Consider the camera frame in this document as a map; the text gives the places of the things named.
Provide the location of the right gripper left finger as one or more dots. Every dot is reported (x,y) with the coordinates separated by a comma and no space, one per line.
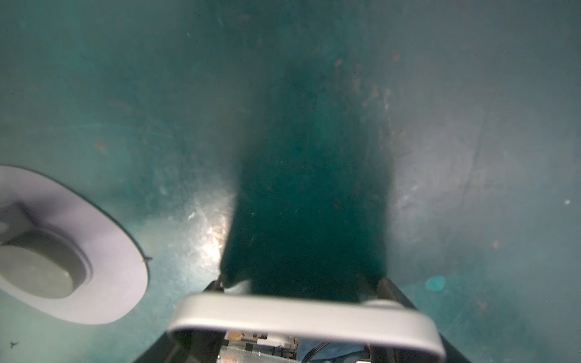
(181,344)

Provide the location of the green table mat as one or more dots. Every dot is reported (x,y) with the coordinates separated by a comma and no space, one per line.
(308,149)

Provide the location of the phone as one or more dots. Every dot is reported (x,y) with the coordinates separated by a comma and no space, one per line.
(380,322)

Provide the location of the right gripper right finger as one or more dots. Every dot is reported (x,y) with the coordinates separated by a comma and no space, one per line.
(386,289)

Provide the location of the purple stand right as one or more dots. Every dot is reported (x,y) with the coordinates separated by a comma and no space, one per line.
(63,256)

